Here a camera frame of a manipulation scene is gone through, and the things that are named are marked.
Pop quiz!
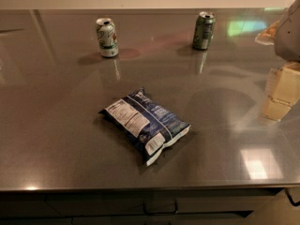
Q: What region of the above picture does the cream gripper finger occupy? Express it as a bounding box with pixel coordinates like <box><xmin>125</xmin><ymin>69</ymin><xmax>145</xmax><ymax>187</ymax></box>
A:
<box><xmin>262</xmin><ymin>97</ymin><xmax>291</xmax><ymax>121</ymax></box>
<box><xmin>265</xmin><ymin>62</ymin><xmax>300</xmax><ymax>107</ymax></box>

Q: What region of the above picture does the blue chip bag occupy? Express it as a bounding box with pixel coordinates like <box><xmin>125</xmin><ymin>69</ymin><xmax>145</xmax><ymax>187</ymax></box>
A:
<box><xmin>100</xmin><ymin>88</ymin><xmax>190</xmax><ymax>166</ymax></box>

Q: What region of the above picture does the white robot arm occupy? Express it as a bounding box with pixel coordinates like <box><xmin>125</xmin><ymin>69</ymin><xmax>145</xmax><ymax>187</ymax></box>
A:
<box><xmin>262</xmin><ymin>0</ymin><xmax>300</xmax><ymax>121</ymax></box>

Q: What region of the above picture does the green soda can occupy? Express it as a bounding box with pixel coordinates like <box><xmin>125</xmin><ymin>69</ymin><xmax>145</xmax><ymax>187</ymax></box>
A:
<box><xmin>192</xmin><ymin>11</ymin><xmax>216</xmax><ymax>50</ymax></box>

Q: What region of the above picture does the white 7up can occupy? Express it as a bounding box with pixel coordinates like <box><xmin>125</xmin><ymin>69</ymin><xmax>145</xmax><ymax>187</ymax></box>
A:
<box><xmin>96</xmin><ymin>18</ymin><xmax>118</xmax><ymax>58</ymax></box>

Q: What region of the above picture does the black cable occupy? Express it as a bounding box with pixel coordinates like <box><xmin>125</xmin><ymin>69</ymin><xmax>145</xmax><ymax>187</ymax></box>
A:
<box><xmin>284</xmin><ymin>187</ymin><xmax>300</xmax><ymax>208</ymax></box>

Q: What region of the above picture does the black drawer handle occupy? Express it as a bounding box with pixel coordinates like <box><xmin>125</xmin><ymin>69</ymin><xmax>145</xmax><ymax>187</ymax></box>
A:
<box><xmin>142</xmin><ymin>200</ymin><xmax>178</xmax><ymax>216</ymax></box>

